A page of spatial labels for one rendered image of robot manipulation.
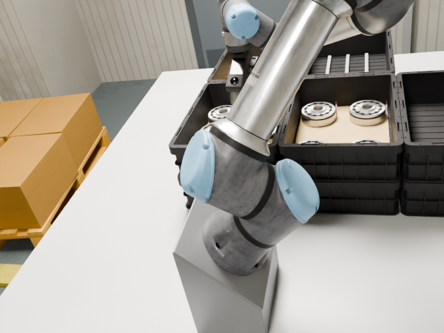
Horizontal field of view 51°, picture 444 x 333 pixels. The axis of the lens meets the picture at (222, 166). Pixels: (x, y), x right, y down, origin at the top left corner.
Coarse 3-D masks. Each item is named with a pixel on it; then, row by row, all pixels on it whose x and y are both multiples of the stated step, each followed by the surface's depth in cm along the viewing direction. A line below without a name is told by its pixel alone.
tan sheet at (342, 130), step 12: (348, 108) 147; (300, 120) 146; (336, 120) 142; (348, 120) 141; (384, 120) 138; (300, 132) 140; (312, 132) 139; (324, 132) 138; (336, 132) 137; (348, 132) 136; (360, 132) 135; (372, 132) 134; (384, 132) 133
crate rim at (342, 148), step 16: (304, 80) 147; (288, 112) 131; (400, 128) 115; (288, 144) 118; (304, 144) 117; (320, 144) 115; (336, 144) 114; (352, 144) 113; (368, 144) 112; (384, 144) 111; (400, 144) 110
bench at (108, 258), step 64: (128, 128) 190; (128, 192) 153; (64, 256) 132; (128, 256) 128; (320, 256) 116; (384, 256) 113; (0, 320) 117; (64, 320) 113; (128, 320) 110; (192, 320) 107; (320, 320) 101; (384, 320) 99
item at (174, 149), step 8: (200, 96) 149; (192, 104) 145; (192, 112) 142; (184, 120) 138; (280, 120) 128; (280, 128) 125; (176, 136) 131; (168, 144) 128; (272, 144) 119; (176, 152) 127; (184, 152) 126; (272, 152) 119
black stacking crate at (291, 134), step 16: (320, 80) 146; (336, 80) 144; (352, 80) 143; (368, 80) 142; (384, 80) 141; (304, 96) 150; (320, 96) 149; (336, 96) 148; (352, 96) 146; (368, 96) 145; (384, 96) 144; (288, 128) 126; (304, 160) 120; (320, 160) 118; (336, 160) 117; (352, 160) 116; (368, 160) 115; (384, 160) 114; (400, 160) 114; (320, 176) 121; (336, 176) 120; (352, 176) 119; (368, 176) 118; (384, 176) 117; (400, 176) 116
